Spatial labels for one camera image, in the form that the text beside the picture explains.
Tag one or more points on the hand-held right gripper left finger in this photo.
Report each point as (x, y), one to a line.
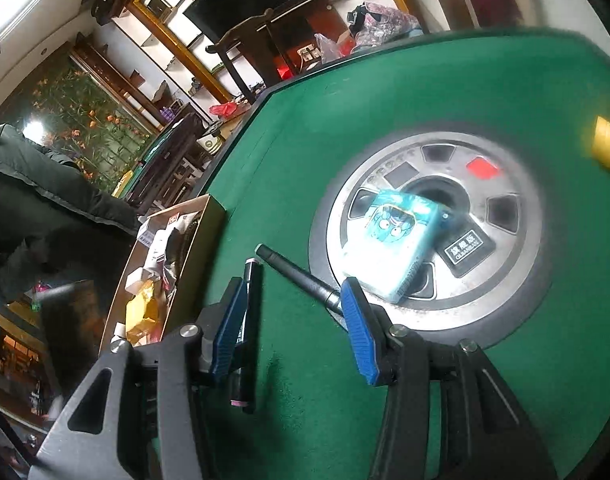
(227, 330)

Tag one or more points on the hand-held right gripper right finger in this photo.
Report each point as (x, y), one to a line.
(360, 330)

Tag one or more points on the black pen pink end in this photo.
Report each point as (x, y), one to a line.
(252, 300)

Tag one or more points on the cardboard box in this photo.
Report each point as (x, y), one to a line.
(202, 255)

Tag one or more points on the plain black pen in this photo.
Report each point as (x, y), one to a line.
(295, 272)

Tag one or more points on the yellow snack packet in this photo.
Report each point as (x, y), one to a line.
(142, 312)

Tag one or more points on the blue cartoon tissue packet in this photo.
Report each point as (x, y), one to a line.
(395, 240)

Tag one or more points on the round silver table control panel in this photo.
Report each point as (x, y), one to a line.
(500, 290)

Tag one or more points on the folded black mahjong table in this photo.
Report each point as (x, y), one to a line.
(170, 160)

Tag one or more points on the red plastic bag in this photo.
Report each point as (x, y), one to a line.
(225, 108)

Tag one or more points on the person's dark clothed body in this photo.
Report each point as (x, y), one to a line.
(45, 200)

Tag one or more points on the white plastic bag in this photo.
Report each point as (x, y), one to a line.
(332, 47)

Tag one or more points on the dark wooden chair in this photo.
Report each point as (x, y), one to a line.
(245, 45)

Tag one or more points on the red-brown television cabinet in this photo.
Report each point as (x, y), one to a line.
(310, 35)

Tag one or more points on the wooden display shelf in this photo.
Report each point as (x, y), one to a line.
(150, 35)

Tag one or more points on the pile of patterned clothes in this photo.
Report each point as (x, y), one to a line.
(385, 22)

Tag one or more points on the flower bamboo wall mural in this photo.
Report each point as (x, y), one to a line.
(90, 125)

